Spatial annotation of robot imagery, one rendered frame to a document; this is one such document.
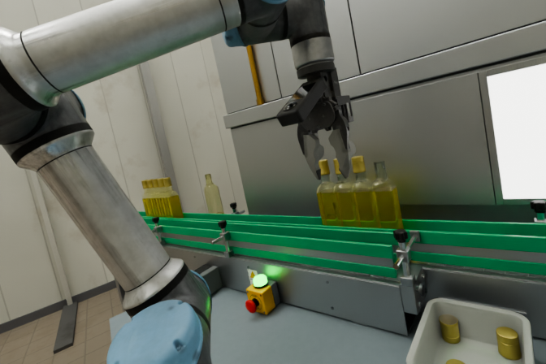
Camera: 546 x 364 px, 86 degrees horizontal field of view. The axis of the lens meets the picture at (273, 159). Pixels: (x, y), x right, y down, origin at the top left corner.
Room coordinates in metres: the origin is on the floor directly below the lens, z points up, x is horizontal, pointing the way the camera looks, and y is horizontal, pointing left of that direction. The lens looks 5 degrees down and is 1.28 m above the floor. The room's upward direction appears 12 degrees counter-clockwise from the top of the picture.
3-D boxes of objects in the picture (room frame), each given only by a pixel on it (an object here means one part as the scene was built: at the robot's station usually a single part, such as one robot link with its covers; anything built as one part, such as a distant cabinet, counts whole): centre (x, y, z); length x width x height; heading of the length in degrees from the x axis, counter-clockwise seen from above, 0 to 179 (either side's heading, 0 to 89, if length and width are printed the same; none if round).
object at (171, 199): (1.48, 0.54, 1.02); 0.06 x 0.06 x 0.28; 50
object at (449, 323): (0.59, -0.30, 0.79); 0.04 x 0.04 x 0.04
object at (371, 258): (1.22, 0.44, 0.93); 1.75 x 0.01 x 0.08; 50
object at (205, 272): (1.05, 0.33, 0.79); 0.08 x 0.08 x 0.08; 50
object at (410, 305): (0.66, -0.27, 0.85); 0.09 x 0.04 x 0.07; 140
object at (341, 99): (0.57, -0.12, 1.32); 0.09 x 0.08 x 0.12; 140
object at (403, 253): (0.64, -0.26, 0.95); 0.17 x 0.03 x 0.12; 140
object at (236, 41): (0.53, -0.02, 1.48); 0.11 x 0.11 x 0.08; 11
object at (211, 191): (1.43, 0.33, 1.01); 0.06 x 0.06 x 0.26; 44
